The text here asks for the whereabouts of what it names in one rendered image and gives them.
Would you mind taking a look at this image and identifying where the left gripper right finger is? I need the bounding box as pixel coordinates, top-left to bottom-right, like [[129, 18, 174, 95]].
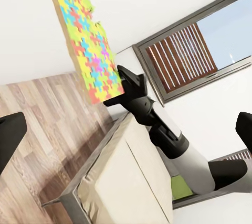
[[235, 111, 252, 153]]

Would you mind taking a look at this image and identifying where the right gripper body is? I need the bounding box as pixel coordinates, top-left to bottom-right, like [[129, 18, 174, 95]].
[[102, 74, 148, 114]]

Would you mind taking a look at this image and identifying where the jigsaw puzzle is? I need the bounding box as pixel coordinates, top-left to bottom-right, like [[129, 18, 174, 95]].
[[52, 0, 124, 107]]

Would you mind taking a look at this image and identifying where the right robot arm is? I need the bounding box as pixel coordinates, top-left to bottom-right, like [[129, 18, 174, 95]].
[[102, 65, 252, 195]]

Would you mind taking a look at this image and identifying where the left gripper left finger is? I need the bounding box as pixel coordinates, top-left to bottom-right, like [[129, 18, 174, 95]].
[[0, 112, 27, 174]]

